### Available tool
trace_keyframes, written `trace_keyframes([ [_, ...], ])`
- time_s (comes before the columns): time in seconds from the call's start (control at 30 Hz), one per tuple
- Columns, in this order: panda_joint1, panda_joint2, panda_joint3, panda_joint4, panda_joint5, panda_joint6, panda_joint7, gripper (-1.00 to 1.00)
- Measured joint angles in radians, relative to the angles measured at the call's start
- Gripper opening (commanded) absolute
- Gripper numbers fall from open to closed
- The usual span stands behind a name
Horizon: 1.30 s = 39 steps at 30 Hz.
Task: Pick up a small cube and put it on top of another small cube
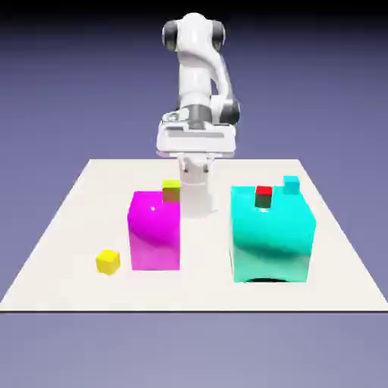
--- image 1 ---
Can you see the small cyan cube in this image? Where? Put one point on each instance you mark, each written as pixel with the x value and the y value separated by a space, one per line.
pixel 291 184

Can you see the small red cube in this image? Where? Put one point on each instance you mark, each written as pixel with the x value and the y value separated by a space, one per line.
pixel 263 197

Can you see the small yellow cube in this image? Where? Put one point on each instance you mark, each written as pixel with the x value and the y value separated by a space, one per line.
pixel 108 262
pixel 171 191

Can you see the large cyan box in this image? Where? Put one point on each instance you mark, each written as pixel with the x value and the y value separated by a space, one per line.
pixel 269 239

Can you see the large magenta box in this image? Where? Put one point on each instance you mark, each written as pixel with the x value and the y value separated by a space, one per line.
pixel 154 230

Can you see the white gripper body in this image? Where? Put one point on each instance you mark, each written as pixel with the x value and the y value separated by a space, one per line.
pixel 195 142

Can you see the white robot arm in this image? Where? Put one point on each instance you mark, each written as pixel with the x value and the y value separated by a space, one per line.
pixel 197 60

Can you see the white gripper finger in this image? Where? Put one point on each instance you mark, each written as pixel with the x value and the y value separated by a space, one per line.
pixel 207 165
pixel 183 165

